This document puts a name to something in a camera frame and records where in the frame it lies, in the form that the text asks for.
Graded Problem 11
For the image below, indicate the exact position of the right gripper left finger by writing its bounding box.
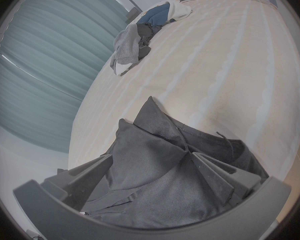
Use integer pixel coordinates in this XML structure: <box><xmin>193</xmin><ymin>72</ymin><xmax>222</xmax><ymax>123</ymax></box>
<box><xmin>41</xmin><ymin>154</ymin><xmax>113</xmax><ymax>211</ymax></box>

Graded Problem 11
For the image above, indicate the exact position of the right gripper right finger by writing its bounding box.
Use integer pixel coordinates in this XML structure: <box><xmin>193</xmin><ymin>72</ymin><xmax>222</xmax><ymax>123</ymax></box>
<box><xmin>191</xmin><ymin>152</ymin><xmax>263</xmax><ymax>207</ymax></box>

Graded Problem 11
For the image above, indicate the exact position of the black garment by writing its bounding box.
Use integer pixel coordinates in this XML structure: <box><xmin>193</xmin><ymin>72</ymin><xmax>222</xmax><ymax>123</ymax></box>
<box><xmin>80</xmin><ymin>96</ymin><xmax>270</xmax><ymax>229</ymax></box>

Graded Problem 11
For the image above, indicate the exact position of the bed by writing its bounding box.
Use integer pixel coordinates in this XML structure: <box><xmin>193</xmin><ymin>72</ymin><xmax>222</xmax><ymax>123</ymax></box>
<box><xmin>68</xmin><ymin>0</ymin><xmax>300</xmax><ymax>180</ymax></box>

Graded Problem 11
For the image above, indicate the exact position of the pile of clothes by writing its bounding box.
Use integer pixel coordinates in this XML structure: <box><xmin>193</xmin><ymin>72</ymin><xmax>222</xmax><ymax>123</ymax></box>
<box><xmin>109</xmin><ymin>21</ymin><xmax>163</xmax><ymax>76</ymax></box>

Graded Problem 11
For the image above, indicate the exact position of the blue-green curtain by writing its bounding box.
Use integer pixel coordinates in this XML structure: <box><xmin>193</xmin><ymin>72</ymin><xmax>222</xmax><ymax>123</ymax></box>
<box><xmin>0</xmin><ymin>0</ymin><xmax>130</xmax><ymax>101</ymax></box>
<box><xmin>0</xmin><ymin>54</ymin><xmax>84</xmax><ymax>155</ymax></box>

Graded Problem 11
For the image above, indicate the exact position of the white garment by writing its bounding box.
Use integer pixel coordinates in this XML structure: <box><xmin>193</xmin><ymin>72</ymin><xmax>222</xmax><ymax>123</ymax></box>
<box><xmin>166</xmin><ymin>0</ymin><xmax>192</xmax><ymax>22</ymax></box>

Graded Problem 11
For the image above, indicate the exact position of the white printed pillow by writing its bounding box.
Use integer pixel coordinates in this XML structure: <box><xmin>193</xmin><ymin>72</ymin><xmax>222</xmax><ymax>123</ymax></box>
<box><xmin>129</xmin><ymin>0</ymin><xmax>182</xmax><ymax>25</ymax></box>

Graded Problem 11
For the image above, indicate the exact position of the dark grey bedside table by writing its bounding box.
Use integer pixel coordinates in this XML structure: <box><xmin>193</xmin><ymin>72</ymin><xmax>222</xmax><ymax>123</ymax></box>
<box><xmin>126</xmin><ymin>7</ymin><xmax>138</xmax><ymax>24</ymax></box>

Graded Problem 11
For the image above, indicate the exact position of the blue garment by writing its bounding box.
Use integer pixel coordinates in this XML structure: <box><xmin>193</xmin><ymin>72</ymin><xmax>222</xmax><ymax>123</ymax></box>
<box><xmin>137</xmin><ymin>3</ymin><xmax>171</xmax><ymax>27</ymax></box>

